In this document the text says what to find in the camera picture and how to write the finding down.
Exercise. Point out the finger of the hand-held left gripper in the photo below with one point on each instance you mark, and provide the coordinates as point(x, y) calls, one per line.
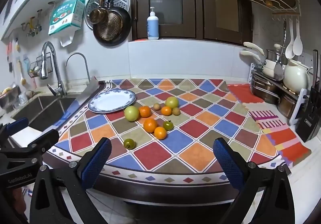
point(17, 124)
point(47, 137)

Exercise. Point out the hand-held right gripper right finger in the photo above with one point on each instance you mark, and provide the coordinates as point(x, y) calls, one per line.
point(228, 161)

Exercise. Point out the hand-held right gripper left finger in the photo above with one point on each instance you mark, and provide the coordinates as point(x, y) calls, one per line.
point(96, 163)

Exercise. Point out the small green tomato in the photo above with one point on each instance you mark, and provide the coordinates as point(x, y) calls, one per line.
point(168, 125)
point(129, 143)

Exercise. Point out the blue rimmed white plate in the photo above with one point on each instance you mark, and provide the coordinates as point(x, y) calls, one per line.
point(110, 102)

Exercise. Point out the orange mandarin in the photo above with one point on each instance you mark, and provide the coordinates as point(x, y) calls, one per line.
point(150, 125)
point(166, 110)
point(160, 133)
point(145, 111)

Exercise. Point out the small brown kiwi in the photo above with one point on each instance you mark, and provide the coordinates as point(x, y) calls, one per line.
point(176, 111)
point(157, 106)

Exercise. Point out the stainless steel sink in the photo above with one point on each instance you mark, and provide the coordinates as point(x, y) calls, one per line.
point(42, 111)

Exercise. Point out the colourful diamond pattern tablecloth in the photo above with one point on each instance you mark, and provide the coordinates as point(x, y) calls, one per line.
point(200, 138)

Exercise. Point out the yellow dish brush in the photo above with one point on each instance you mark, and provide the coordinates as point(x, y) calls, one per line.
point(23, 79)

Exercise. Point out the orange patterned woven mat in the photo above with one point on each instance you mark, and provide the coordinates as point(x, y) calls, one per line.
point(283, 136)

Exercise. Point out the chrome kitchen faucet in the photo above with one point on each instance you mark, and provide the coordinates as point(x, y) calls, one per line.
point(51, 63)

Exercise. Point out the stainless steel pot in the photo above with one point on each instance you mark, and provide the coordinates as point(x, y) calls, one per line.
point(263, 88)
point(286, 106)

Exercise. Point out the thin gooseneck water tap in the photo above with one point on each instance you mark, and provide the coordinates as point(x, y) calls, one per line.
point(86, 68)

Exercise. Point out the white dish rack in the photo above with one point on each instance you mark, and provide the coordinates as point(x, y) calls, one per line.
point(299, 106)

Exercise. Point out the black knife block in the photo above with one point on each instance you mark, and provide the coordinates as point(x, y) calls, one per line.
point(309, 113)

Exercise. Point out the metal slotted spatula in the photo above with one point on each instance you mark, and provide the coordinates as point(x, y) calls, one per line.
point(278, 69)

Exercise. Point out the cream ceramic kettle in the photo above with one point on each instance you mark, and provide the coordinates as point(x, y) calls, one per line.
point(296, 76)

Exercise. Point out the steel saucepan with lid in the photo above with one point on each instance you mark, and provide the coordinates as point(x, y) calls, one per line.
point(272, 54)

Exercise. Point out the tissue paper box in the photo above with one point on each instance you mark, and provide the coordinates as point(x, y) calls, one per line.
point(66, 16)

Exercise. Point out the white plastic ladle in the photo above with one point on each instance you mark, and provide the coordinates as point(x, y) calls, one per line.
point(298, 44)
point(289, 51)

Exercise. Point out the golden metal colander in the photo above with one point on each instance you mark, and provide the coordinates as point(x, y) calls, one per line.
point(110, 27)

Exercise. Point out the small brass pot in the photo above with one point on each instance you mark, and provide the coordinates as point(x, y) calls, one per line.
point(97, 16)

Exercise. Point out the black frying pan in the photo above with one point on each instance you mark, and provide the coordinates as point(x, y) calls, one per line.
point(125, 28)

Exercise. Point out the white blue soap pump bottle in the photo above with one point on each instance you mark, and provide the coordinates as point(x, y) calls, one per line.
point(153, 28)

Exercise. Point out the dark wooden glass cabinet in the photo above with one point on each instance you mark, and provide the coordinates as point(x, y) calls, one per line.
point(200, 1)

